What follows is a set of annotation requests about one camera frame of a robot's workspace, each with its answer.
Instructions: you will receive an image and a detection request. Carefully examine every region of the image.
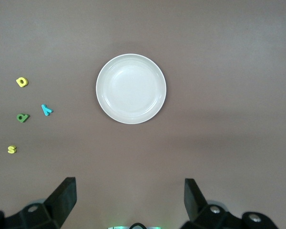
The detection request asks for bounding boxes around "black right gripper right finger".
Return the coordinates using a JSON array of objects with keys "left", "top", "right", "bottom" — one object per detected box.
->
[{"left": 180, "top": 178, "right": 244, "bottom": 229}]

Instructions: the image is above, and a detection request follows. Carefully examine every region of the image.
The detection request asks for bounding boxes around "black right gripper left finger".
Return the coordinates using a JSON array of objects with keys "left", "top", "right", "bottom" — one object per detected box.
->
[{"left": 3, "top": 177, "right": 77, "bottom": 229}]

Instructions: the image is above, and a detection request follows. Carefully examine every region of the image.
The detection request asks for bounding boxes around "cyan foam letter k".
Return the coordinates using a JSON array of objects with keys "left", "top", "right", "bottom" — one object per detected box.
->
[{"left": 41, "top": 104, "right": 53, "bottom": 117}]

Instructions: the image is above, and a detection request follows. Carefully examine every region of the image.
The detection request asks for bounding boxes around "green foam letter p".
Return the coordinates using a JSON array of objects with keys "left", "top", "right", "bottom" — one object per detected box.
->
[{"left": 15, "top": 113, "right": 30, "bottom": 123}]

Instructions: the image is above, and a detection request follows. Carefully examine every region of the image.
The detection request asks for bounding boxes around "yellow foam letter a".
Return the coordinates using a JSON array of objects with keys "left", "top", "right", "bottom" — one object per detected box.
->
[{"left": 15, "top": 77, "right": 29, "bottom": 88}]

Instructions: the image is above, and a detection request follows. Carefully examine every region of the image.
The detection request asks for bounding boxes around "beige round plate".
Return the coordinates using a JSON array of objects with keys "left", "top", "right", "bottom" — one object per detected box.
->
[{"left": 95, "top": 53, "right": 167, "bottom": 125}]

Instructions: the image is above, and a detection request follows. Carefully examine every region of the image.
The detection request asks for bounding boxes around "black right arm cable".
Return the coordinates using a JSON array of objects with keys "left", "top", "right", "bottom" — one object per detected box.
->
[{"left": 129, "top": 222, "right": 148, "bottom": 229}]

